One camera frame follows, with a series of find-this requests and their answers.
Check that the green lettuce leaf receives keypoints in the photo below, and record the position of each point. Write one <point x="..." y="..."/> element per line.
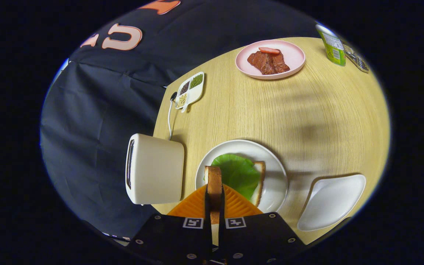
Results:
<point x="239" y="173"/>

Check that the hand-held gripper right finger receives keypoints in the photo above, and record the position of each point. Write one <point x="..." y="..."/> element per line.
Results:
<point x="248" y="235"/>

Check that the pile of green beans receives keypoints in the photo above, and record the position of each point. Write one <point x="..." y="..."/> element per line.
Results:
<point x="196" y="80"/>

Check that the pile of dark beans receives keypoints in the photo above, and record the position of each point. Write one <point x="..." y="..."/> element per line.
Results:
<point x="184" y="88"/>

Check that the small white squarish dish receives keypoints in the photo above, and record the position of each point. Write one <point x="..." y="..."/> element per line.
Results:
<point x="331" y="202"/>

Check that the red sausage slice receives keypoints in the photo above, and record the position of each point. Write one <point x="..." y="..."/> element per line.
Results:
<point x="269" y="50"/>

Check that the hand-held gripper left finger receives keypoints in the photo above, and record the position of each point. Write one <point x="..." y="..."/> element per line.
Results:
<point x="182" y="235"/>

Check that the white divided dish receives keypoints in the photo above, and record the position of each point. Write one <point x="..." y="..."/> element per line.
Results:
<point x="194" y="94"/>

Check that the brown meat slice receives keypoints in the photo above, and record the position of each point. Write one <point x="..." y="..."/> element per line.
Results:
<point x="261" y="62"/>
<point x="280" y="63"/>

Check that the white bread slice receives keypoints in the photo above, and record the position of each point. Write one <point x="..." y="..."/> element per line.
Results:
<point x="260" y="176"/>

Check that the round white plate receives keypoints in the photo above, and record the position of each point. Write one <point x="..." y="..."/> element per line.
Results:
<point x="274" y="184"/>

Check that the pink plate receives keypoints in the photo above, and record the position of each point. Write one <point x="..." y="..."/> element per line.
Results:
<point x="293" y="55"/>

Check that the cream white toaster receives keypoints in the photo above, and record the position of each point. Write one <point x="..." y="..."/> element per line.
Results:
<point x="156" y="169"/>

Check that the green label bottle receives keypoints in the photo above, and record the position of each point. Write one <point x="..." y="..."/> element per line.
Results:
<point x="334" y="49"/>

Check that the toasted bread slice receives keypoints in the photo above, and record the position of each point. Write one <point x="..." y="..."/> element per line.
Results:
<point x="214" y="180"/>

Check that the pile of yellow beans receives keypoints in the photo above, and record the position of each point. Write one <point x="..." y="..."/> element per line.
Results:
<point x="182" y="100"/>

